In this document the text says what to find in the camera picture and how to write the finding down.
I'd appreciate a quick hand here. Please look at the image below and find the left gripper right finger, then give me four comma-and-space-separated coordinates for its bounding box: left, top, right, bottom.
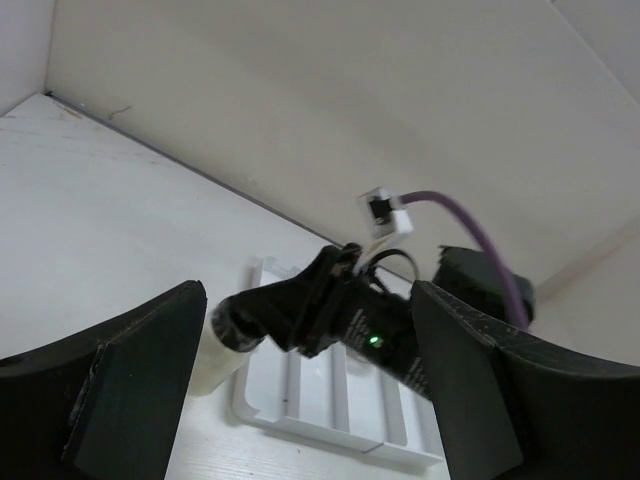
412, 281, 639, 479

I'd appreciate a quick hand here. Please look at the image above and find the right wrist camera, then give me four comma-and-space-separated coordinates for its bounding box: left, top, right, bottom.
358, 187, 414, 243

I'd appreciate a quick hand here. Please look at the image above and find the black knob spice bottle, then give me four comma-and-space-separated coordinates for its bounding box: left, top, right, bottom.
187, 296, 266, 396

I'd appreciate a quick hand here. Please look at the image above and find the white divided tray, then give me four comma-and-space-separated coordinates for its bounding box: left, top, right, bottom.
230, 255, 449, 469

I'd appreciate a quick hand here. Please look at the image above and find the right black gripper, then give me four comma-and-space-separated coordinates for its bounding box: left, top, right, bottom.
219, 243, 432, 400

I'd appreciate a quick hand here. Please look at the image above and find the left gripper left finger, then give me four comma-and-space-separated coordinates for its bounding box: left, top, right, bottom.
1, 281, 206, 479

